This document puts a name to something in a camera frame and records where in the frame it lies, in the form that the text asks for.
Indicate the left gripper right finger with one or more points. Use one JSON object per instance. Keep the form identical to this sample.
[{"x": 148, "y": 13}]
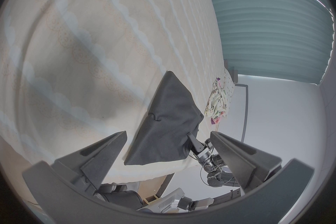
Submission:
[{"x": 244, "y": 162}]

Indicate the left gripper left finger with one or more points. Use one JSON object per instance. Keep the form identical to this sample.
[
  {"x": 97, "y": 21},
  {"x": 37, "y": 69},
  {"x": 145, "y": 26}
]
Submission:
[{"x": 94, "y": 162}]

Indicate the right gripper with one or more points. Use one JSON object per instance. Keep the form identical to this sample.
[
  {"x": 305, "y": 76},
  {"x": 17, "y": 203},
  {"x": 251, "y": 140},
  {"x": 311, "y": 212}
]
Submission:
[{"x": 203, "y": 152}]

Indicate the black T-shirt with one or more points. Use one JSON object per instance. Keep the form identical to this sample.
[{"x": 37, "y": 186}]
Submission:
[{"x": 168, "y": 125}]

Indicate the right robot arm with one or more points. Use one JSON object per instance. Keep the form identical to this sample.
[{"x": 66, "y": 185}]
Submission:
[{"x": 217, "y": 173}]

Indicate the bed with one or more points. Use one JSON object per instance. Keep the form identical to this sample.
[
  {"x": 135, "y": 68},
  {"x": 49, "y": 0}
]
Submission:
[{"x": 91, "y": 47}]

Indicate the purple garment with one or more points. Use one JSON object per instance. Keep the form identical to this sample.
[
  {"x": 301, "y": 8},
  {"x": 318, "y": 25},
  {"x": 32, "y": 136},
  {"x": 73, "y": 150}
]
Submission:
[{"x": 214, "y": 120}]

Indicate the pink garment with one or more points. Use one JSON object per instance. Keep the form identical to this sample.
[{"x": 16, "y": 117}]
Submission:
[{"x": 222, "y": 115}]

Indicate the white printed pyjama garment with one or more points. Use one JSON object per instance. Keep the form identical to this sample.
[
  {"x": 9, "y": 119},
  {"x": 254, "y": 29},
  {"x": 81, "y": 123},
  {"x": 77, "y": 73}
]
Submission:
[{"x": 216, "y": 99}]

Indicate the white printed pillow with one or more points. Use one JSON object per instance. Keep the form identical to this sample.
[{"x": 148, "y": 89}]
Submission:
[{"x": 229, "y": 86}]

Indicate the grey bedside table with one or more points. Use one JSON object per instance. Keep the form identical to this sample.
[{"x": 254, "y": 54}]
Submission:
[{"x": 231, "y": 70}]

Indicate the blue-green curtain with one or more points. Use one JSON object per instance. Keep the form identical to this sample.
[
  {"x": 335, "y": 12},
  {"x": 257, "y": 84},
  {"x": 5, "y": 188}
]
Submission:
[{"x": 267, "y": 34}]

